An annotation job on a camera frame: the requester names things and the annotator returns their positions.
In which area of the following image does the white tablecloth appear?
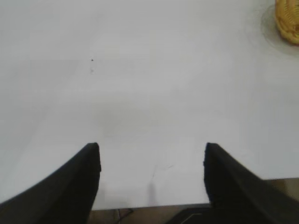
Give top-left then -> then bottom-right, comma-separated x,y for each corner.
0,0 -> 299,211

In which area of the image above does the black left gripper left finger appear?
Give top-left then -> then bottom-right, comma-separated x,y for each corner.
0,142 -> 102,224

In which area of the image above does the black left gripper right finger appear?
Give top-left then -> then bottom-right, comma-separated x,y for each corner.
202,142 -> 299,224

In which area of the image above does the yellow woven wicker basket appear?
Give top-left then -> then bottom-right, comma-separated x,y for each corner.
274,0 -> 299,45

